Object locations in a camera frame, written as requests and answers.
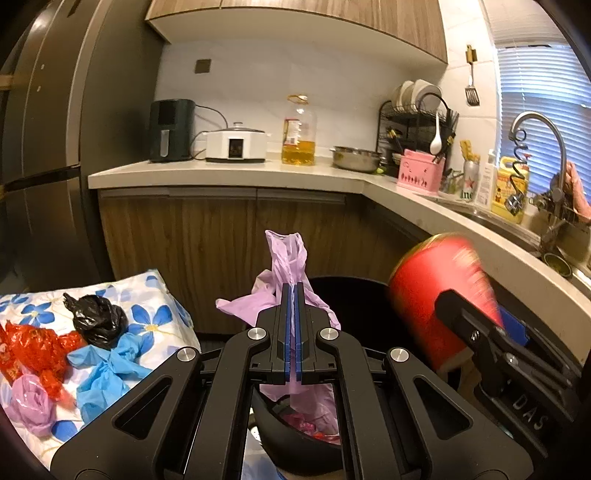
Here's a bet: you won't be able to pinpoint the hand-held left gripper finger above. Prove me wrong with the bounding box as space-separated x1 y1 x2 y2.
50 282 294 480
295 282 534 480

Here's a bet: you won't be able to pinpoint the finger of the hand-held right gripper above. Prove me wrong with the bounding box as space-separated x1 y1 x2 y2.
500 308 583 377
435 289 573 398

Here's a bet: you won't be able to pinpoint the red cylindrical can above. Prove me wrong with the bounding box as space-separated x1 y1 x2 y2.
388 232 504 372

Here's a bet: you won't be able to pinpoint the purple plastic bag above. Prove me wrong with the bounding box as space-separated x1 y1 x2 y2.
7 374 58 437
216 230 342 416

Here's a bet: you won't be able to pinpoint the pink plastic bag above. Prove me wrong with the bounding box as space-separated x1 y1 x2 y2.
281 408 342 445

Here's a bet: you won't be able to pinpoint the black trash bin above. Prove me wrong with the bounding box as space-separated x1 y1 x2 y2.
252 275 467 472

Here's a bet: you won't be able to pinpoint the blue plastic bag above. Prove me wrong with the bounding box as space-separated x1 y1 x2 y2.
67 335 154 423

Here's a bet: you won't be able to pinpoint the black plastic bag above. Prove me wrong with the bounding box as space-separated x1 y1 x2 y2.
62 293 129 349

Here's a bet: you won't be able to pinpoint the red plastic bag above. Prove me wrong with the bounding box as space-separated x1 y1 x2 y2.
0 320 87 402

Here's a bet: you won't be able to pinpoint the metal sink strainer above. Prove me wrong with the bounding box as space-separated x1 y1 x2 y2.
542 251 573 278

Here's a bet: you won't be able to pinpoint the steel kitchen sink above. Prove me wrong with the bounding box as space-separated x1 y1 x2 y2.
438 194 591 280

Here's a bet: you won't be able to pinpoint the yellow detergent bottle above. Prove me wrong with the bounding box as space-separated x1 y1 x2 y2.
490 157 530 224

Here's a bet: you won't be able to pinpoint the kitchen counter with wooden cabinets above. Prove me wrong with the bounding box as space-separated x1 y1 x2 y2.
88 159 591 370

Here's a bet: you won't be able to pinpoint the silver beer can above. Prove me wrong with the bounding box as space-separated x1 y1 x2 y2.
461 157 481 204

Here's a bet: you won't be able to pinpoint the blue floral cloth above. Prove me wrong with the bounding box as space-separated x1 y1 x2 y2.
0 270 201 472

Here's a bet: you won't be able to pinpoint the white plastic bottle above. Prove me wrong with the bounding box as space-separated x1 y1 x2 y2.
475 150 498 208

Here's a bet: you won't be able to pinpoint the pink utensil holder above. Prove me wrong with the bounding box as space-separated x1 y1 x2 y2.
397 149 446 191

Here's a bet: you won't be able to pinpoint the pink cloth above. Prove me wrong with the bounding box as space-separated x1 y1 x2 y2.
561 161 591 213

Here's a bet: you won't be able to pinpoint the white ladle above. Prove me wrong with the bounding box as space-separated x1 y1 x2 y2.
429 111 445 155

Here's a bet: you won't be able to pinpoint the metal mixing bowl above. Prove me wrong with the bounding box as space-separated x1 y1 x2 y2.
329 146 383 174

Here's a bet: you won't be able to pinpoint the cooking oil bottle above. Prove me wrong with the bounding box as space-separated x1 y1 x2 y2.
281 95 318 167

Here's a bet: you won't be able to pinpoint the white slow cooker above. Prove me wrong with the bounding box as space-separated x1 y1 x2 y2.
204 122 272 163

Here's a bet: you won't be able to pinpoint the black chopsticks bundle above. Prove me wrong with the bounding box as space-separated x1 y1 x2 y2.
445 110 460 153

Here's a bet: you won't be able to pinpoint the metal kitchen faucet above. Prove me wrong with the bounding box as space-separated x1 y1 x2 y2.
510 111 570 243

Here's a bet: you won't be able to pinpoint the black dish rack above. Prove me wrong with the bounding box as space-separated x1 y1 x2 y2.
378 95 460 178

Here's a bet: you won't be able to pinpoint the metal slotted spatula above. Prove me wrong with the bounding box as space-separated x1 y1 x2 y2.
464 62 479 107

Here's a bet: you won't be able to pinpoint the white bowl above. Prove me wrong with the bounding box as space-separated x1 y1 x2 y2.
411 79 443 112

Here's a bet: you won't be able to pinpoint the white plate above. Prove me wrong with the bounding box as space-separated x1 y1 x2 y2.
392 80 415 112

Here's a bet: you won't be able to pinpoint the black air fryer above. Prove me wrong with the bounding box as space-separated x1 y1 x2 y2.
148 99 195 163

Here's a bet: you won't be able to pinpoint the window blinds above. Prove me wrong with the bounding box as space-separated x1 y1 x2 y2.
496 44 591 199

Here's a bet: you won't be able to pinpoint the dark grey refrigerator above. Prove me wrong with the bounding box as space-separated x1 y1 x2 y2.
0 0 167 296

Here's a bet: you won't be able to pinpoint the wooden upper cabinets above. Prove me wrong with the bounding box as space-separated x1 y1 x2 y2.
145 0 448 65

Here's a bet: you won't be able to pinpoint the wire sink caddy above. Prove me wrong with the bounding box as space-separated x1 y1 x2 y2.
529 191 591 232

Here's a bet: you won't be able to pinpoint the black coiled sprayer hose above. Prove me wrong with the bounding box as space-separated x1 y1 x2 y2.
505 129 530 213

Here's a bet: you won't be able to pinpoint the black power cable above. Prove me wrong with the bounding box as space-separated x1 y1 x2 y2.
194 105 230 134
190 130 209 160

